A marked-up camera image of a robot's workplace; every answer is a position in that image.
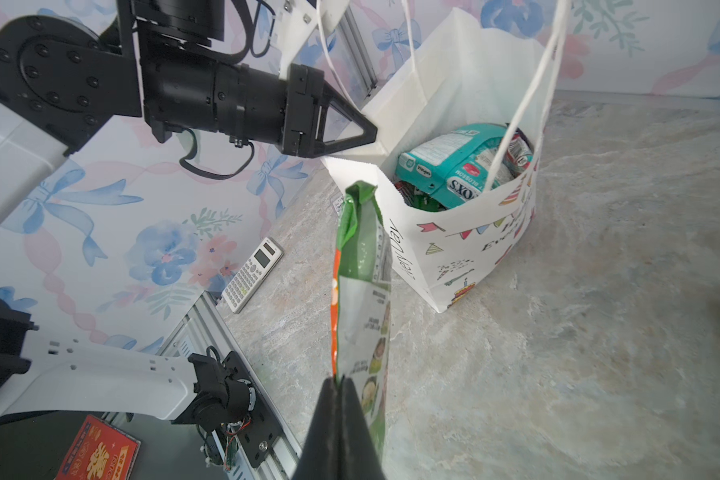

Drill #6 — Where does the teal candy bag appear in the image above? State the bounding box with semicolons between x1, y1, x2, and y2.
395;123;533;209

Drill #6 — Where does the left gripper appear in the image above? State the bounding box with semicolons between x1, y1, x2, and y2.
215;64;377;158

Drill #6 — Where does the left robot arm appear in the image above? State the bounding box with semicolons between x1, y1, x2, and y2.
0;1;377;467

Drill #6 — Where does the white calculator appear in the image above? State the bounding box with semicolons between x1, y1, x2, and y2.
222;237;283;314

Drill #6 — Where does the green Fox's candy bag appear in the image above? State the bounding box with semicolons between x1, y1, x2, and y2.
394;181;446;212

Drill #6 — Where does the red printed card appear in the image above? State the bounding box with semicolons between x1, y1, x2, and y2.
55;415;141;480

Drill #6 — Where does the white paper gift bag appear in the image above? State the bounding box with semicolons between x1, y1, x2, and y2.
323;1;571;312

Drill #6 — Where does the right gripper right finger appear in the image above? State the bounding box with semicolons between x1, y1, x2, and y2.
340;377;385;480

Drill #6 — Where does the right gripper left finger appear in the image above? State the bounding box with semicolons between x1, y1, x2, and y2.
291;377;341;480

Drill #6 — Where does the orange green snack bag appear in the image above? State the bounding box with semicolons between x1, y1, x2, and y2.
330;181;392;458

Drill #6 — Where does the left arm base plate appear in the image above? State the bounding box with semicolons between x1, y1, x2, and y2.
188;350;304;472

